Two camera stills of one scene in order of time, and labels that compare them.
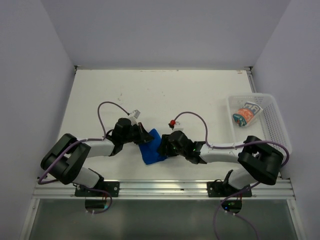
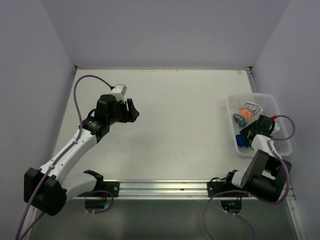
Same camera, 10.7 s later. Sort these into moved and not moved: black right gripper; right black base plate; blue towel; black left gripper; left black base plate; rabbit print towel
Moved: blue towel; black right gripper; black left gripper
Not moved: rabbit print towel; left black base plate; right black base plate
